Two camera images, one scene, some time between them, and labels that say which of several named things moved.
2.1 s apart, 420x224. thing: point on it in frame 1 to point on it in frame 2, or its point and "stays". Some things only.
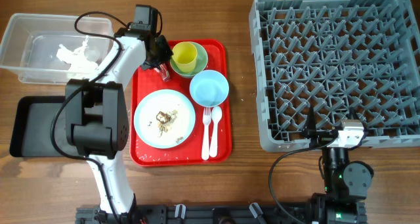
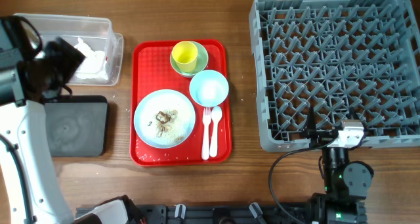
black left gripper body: [162, 51] to [56, 63]
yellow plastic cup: [184, 54] stays
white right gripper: [310, 129] stays
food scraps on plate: [165, 121] stays
